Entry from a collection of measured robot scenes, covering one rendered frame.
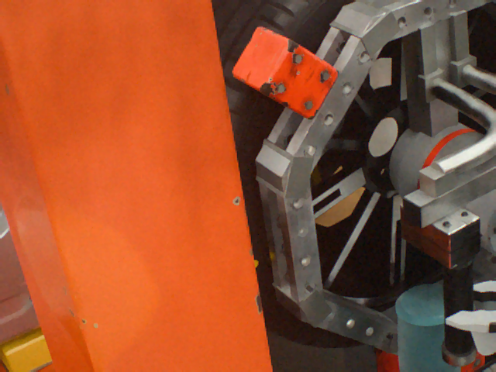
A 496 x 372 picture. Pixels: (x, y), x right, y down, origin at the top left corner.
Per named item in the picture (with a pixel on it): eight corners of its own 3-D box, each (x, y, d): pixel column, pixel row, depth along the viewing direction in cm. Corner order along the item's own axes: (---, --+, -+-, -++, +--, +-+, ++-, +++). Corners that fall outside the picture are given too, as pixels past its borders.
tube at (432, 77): (438, 93, 133) (432, 20, 127) (542, 143, 118) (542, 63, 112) (332, 139, 125) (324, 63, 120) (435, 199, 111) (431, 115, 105)
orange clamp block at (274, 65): (305, 54, 127) (256, 24, 121) (342, 72, 121) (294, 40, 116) (278, 102, 128) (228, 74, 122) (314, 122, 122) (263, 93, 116)
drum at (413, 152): (456, 180, 151) (453, 98, 143) (558, 237, 134) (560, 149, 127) (385, 217, 145) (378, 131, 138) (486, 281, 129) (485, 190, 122)
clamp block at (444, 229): (432, 222, 121) (430, 184, 118) (482, 253, 114) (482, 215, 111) (400, 239, 119) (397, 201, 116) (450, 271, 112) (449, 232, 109)
